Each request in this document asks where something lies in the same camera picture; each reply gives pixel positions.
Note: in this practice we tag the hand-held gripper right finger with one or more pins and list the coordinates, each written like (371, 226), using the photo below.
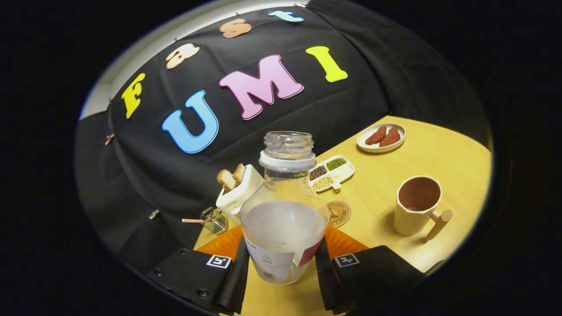
(325, 281)

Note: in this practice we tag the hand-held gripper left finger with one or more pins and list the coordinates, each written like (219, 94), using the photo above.
(237, 281)

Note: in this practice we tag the clear juice bottle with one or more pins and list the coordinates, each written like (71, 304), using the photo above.
(285, 228)

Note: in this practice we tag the round cork coaster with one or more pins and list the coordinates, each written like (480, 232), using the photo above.
(340, 215)

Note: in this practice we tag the pink striped straw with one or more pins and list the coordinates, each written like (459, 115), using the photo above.
(192, 220)

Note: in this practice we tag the white toaster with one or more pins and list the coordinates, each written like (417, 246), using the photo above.
(239, 197)

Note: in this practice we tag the toast slice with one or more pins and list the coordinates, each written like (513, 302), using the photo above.
(239, 173)
(226, 180)

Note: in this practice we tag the silver clip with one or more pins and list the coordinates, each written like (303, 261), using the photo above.
(154, 214)

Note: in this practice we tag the white divided bean dish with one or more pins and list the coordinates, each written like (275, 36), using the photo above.
(344, 173)

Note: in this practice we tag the white round plate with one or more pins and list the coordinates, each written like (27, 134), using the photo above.
(360, 139)

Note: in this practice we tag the reddish brown meat piece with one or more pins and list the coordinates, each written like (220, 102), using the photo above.
(376, 136)
(390, 137)

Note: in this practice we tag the wooden table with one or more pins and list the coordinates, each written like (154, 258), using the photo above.
(439, 149)

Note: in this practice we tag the pink clip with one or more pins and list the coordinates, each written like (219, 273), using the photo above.
(109, 139)

